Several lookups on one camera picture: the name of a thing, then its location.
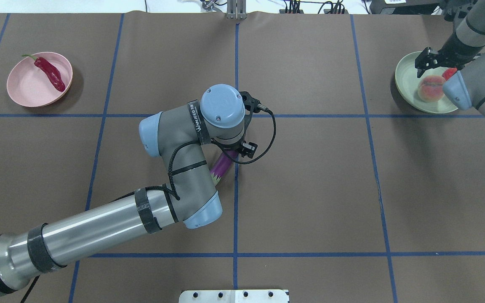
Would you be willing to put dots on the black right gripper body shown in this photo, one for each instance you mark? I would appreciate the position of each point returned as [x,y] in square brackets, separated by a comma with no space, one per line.
[445,57]

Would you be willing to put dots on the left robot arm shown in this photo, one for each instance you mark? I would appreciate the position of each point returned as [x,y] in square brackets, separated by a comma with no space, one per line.
[221,117]

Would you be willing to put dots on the red chili pepper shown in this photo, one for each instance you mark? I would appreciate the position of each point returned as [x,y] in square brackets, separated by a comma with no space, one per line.
[49,71]

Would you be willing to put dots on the yellow pink peach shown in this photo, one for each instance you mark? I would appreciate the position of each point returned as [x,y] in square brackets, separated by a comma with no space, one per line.
[430,88]

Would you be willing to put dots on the green plate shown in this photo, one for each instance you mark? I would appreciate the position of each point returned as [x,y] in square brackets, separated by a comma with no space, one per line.
[407,83]

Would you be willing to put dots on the red yellow pomegranate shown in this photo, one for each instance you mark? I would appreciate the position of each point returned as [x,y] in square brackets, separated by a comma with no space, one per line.
[448,73]

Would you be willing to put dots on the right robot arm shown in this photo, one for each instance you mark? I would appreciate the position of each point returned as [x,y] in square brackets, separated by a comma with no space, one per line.
[464,50]

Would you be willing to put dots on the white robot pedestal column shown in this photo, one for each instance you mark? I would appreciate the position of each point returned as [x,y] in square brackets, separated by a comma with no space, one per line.
[235,296]

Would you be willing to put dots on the pink plate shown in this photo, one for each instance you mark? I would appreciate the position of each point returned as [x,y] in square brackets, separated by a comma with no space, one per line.
[29,86]

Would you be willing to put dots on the aluminium frame post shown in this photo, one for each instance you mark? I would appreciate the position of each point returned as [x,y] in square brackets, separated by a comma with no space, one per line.
[236,9]

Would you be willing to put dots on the purple eggplant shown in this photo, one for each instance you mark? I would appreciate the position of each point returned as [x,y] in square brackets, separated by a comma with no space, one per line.
[222,165]

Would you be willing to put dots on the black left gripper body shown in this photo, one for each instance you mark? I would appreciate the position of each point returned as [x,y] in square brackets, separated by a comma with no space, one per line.
[247,149]

